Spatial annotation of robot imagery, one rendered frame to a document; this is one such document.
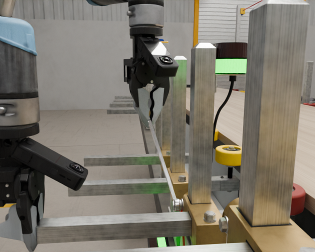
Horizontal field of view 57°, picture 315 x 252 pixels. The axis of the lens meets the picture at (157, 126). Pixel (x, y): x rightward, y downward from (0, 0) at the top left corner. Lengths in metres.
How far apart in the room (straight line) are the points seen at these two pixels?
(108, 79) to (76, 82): 0.88
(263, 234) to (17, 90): 0.36
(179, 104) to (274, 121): 0.50
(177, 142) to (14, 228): 0.43
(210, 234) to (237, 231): 0.20
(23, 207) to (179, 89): 0.45
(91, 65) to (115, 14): 1.54
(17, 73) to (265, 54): 0.33
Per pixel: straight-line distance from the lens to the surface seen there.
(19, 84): 0.45
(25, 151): 0.47
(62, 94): 8.52
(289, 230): 0.29
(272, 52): 0.26
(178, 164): 0.78
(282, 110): 0.26
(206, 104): 0.50
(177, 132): 0.76
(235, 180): 0.79
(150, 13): 0.62
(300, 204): 0.55
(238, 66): 0.50
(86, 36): 8.44
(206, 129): 0.51
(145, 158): 0.99
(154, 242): 0.75
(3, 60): 0.45
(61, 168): 0.47
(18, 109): 0.46
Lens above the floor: 1.11
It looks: 11 degrees down
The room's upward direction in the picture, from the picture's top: straight up
